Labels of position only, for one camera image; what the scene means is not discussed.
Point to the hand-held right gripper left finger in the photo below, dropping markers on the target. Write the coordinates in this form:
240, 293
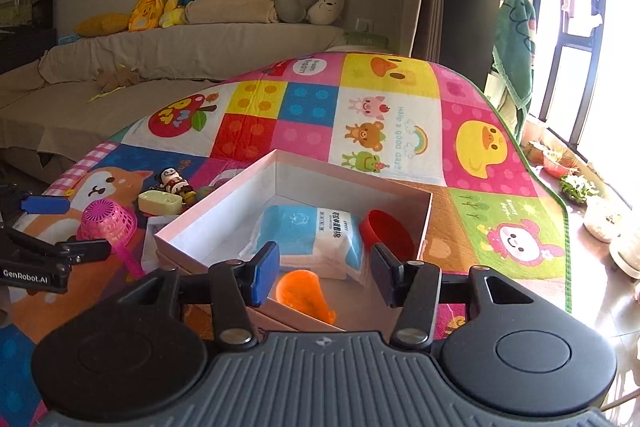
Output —
265, 274

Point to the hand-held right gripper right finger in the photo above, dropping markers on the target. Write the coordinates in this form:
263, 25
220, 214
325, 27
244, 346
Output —
382, 277

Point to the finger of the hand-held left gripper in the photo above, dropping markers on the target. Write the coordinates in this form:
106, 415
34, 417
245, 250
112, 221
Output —
75, 249
45, 205

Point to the pink plastic basket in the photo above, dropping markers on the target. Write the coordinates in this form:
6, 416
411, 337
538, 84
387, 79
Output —
105, 219

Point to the pink cardboard box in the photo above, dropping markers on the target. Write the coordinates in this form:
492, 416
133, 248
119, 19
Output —
220, 212

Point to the yellow-green soap block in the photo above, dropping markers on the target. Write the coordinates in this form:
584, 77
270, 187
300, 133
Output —
160, 203

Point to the teal frog toy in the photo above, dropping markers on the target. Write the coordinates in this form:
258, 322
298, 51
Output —
203, 193

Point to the cartoon figurine doll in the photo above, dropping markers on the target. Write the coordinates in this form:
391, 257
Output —
170, 181

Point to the orange plastic toy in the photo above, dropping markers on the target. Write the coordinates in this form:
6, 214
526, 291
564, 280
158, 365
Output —
300, 292

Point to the red plastic bowl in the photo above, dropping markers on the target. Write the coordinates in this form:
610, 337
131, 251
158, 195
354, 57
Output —
390, 229

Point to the white flat packet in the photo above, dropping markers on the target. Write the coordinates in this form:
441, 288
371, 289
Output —
155, 239

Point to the brown plush toy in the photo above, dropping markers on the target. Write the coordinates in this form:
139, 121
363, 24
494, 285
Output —
117, 78

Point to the colourful printed play mat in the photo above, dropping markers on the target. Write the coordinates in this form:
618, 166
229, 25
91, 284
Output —
400, 122

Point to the dark cabinet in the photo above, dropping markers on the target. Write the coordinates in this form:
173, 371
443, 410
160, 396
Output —
25, 39

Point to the beige covered sofa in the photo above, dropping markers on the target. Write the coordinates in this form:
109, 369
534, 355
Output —
150, 52

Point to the yellow cushion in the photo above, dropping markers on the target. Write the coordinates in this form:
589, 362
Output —
100, 24

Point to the red flower pot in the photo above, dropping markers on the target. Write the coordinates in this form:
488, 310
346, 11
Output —
556, 163

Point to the small potted plant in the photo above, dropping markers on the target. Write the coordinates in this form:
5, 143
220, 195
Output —
575, 186

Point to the orange yellow plush toy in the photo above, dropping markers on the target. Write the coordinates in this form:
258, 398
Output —
145, 11

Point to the white flower pot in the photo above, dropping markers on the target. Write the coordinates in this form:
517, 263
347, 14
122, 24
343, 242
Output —
605, 222
627, 254

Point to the yellow duck plush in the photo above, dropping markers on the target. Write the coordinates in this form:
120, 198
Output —
171, 4

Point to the green printed towel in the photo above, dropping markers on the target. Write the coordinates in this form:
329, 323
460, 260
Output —
515, 52

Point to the beige cushion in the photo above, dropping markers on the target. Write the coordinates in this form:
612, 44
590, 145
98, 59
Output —
225, 9

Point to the white wall socket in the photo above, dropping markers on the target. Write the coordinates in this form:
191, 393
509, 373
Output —
364, 26

